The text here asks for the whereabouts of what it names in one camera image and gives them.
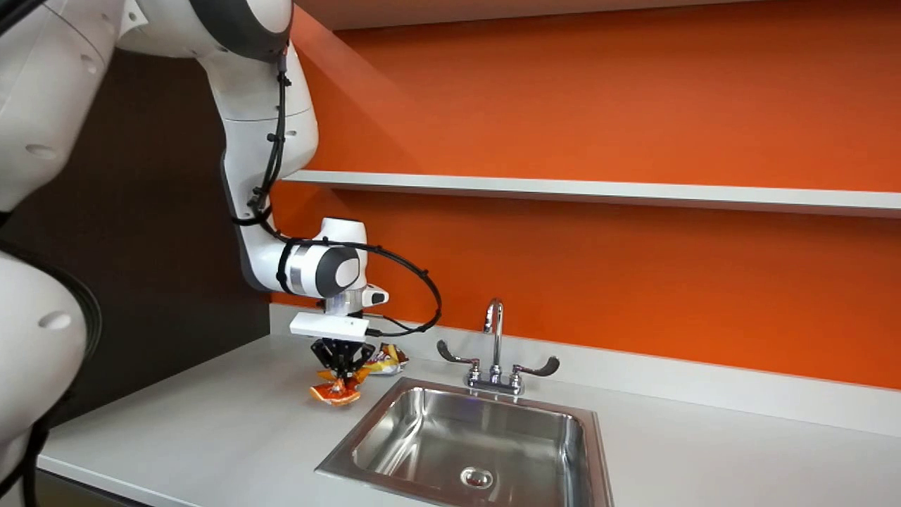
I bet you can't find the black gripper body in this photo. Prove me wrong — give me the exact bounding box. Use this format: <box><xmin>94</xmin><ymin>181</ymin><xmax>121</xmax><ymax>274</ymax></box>
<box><xmin>310</xmin><ymin>338</ymin><xmax>373</xmax><ymax>373</ymax></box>

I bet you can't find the yellow orange snack package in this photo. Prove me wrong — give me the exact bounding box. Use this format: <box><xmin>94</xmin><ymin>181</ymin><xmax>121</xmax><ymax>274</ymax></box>
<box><xmin>365</xmin><ymin>343</ymin><xmax>408</xmax><ymax>377</ymax></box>

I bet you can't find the stainless steel sink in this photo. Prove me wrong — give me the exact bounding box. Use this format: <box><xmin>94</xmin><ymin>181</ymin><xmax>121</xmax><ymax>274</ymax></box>
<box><xmin>321</xmin><ymin>377</ymin><xmax>612</xmax><ymax>507</ymax></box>

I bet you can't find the sink drain strainer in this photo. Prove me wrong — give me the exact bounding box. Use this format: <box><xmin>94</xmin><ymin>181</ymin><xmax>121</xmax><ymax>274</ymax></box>
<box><xmin>458</xmin><ymin>467</ymin><xmax>496</xmax><ymax>491</ymax></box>

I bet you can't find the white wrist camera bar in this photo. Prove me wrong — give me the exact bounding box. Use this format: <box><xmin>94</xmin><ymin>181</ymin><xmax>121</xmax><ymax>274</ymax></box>
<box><xmin>289</xmin><ymin>312</ymin><xmax>367</xmax><ymax>341</ymax></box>

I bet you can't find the chrome faucet with handles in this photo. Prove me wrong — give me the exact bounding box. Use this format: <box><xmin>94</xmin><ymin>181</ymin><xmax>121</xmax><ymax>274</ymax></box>
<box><xmin>435</xmin><ymin>300</ymin><xmax>559</xmax><ymax>401</ymax></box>

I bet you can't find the white wall shelf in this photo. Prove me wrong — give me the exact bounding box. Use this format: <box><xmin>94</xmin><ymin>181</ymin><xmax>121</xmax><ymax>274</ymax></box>
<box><xmin>293</xmin><ymin>170</ymin><xmax>901</xmax><ymax>219</ymax></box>

